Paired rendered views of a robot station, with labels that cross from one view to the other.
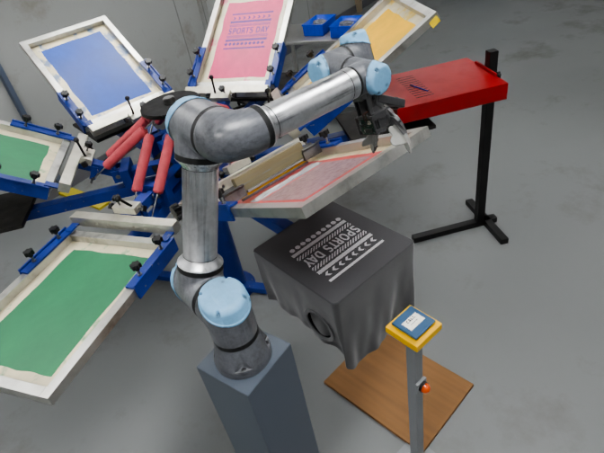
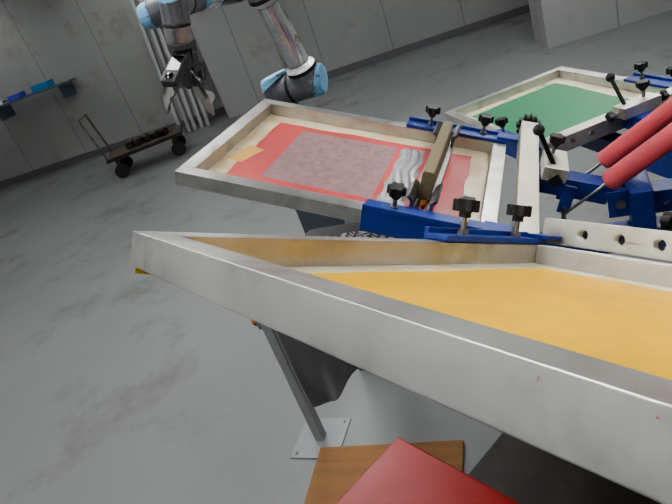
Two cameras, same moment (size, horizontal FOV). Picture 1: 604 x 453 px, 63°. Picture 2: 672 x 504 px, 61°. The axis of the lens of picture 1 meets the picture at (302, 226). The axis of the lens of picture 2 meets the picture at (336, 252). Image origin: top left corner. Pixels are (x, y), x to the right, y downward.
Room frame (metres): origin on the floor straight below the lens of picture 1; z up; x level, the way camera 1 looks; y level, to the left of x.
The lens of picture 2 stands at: (2.87, -0.89, 1.74)
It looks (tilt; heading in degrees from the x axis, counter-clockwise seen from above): 26 degrees down; 152
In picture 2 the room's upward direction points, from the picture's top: 21 degrees counter-clockwise
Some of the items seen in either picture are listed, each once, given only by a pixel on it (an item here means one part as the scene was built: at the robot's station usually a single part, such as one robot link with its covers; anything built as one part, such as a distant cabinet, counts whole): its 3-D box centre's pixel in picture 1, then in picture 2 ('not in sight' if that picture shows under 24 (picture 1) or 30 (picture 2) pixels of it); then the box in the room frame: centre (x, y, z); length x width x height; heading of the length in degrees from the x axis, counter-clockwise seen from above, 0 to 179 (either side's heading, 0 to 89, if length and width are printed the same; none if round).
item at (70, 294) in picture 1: (77, 260); (569, 91); (1.62, 0.92, 1.05); 1.08 x 0.61 x 0.23; 155
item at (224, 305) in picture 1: (226, 310); (279, 89); (0.85, 0.22, 1.37); 0.13 x 0.12 x 0.14; 33
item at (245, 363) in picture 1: (239, 342); not in sight; (0.85, 0.21, 1.25); 0.15 x 0.15 x 0.10
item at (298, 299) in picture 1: (304, 301); not in sight; (1.42, 0.05, 0.77); 0.46 x 0.09 x 0.36; 35
